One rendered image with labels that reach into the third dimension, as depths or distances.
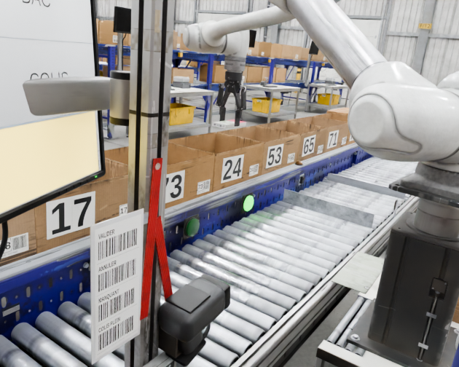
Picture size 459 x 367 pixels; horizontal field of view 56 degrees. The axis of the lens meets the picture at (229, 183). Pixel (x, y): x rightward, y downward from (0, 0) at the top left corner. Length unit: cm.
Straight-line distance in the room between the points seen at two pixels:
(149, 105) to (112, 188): 83
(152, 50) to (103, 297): 32
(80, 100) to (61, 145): 6
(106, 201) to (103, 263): 81
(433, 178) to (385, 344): 45
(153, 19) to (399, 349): 100
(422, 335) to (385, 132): 56
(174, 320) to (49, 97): 35
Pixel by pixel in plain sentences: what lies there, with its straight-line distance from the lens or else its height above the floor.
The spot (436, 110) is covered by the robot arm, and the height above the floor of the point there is 138.
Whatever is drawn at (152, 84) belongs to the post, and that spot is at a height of 141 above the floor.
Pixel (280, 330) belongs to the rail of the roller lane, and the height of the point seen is 74.
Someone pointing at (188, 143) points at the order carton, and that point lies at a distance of 205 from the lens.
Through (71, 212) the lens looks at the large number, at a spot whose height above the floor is 98.
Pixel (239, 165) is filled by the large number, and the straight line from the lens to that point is 191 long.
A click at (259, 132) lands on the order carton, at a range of 253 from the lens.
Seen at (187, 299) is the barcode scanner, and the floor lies 109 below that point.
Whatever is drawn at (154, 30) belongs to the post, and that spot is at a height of 147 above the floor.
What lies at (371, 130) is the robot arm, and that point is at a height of 133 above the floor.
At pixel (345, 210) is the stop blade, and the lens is 208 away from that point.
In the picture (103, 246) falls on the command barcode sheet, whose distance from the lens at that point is 55.
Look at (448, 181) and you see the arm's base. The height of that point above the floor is 122.
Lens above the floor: 145
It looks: 17 degrees down
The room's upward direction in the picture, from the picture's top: 5 degrees clockwise
